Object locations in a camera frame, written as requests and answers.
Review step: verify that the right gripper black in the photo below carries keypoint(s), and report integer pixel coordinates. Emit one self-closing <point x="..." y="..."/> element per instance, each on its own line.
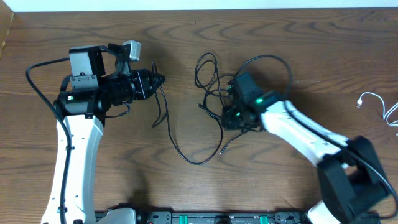
<point x="230" y="119"/>

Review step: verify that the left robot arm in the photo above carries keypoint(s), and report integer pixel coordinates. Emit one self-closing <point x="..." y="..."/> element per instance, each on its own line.
<point x="101" y="77"/>

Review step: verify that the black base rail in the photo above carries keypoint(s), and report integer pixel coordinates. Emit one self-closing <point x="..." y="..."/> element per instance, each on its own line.
<point x="167" y="217"/>

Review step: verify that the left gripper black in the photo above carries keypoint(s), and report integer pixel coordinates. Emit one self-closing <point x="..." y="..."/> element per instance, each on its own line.
<point x="140" y="84"/>

